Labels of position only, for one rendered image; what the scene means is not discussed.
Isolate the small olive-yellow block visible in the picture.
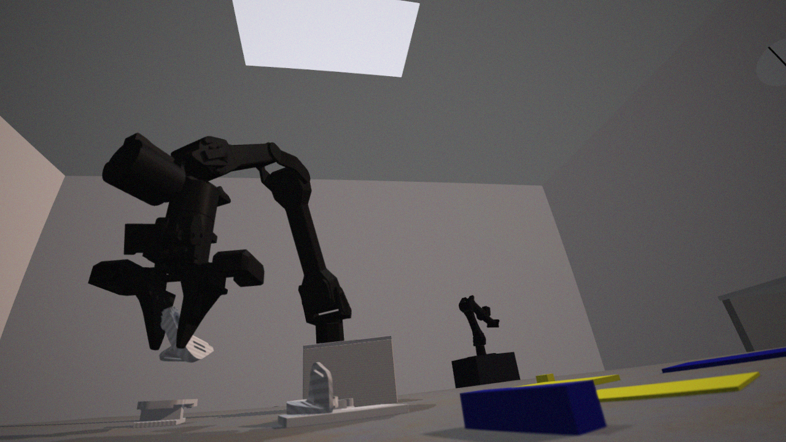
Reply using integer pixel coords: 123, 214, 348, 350
536, 373, 555, 383

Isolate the blue rectangular plate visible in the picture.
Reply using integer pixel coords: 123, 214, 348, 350
661, 347, 786, 373

